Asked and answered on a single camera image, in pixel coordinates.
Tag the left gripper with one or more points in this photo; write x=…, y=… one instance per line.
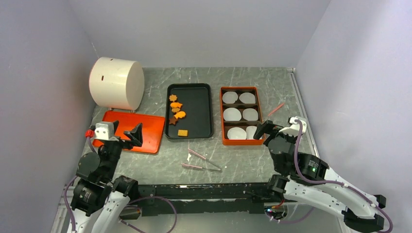
x=135, y=136

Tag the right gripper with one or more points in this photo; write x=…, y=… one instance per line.
x=267, y=127

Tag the brown star cookie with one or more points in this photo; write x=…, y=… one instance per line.
x=173, y=121

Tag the square cracker cookie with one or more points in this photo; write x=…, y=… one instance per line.
x=182, y=133

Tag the orange fish cookie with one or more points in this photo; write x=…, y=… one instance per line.
x=180, y=114
x=176, y=105

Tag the pink handled metal tongs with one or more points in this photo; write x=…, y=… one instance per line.
x=199, y=162

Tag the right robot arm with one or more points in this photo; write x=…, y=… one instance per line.
x=307, y=179

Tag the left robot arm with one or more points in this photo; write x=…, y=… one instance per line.
x=98, y=199

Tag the pink stick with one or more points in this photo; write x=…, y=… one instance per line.
x=276, y=109

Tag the white paper cup middle-right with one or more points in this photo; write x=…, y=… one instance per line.
x=250, y=114

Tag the orange box lid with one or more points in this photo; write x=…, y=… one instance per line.
x=152, y=129

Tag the orange cookie box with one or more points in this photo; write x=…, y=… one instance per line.
x=226, y=125

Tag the white paper cup front-left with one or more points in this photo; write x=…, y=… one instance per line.
x=236, y=133

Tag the white paper cup back-right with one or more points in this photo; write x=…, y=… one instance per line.
x=247, y=98

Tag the white paper cup middle-left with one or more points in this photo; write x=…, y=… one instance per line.
x=232, y=114

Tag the white cylindrical drum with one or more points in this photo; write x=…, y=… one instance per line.
x=117, y=83

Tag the white paper cup back-left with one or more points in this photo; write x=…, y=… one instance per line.
x=229, y=97

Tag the black baking tray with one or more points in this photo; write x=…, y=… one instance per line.
x=196, y=100

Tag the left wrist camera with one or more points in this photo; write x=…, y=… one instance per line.
x=103, y=132

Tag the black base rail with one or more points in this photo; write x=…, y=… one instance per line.
x=159, y=199

